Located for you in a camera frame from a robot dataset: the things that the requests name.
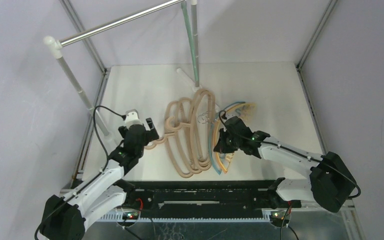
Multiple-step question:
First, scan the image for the blue wire hanger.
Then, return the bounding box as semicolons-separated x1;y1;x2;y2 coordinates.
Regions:
208;101;249;175

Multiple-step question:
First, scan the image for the black left camera cable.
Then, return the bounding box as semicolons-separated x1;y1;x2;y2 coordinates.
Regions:
34;105;128;240

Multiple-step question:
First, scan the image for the beige plastic hanger top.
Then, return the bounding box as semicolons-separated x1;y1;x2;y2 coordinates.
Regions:
163;87;217;171

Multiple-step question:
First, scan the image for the yellow wire hanger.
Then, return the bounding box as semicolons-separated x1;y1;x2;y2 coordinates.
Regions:
211;102;257;174

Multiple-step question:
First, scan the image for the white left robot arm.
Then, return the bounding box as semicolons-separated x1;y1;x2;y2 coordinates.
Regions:
34;112;160;240

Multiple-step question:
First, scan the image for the white rack foot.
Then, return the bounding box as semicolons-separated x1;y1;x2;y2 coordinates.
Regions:
176;67;203;93

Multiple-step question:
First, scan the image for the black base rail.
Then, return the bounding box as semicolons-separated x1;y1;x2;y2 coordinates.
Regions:
71;178;339;220

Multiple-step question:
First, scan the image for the metal clothes rack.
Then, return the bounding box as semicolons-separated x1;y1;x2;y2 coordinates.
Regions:
52;0;196;143

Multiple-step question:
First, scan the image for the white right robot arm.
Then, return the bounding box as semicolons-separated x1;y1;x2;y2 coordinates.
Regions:
213;112;362;213

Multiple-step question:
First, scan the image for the green wire hanger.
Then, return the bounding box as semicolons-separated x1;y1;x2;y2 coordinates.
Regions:
180;0;200;89

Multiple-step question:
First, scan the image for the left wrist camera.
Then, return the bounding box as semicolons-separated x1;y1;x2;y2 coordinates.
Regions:
124;109;143;129

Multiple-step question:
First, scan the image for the beige plastic hanger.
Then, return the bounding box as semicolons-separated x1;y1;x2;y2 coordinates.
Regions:
151;96;204;176
163;89;214;174
159;102;193;177
163;87;217;171

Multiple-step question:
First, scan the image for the beige plastic hanger leftmost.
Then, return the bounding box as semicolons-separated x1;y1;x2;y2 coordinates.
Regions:
159;102;193;177

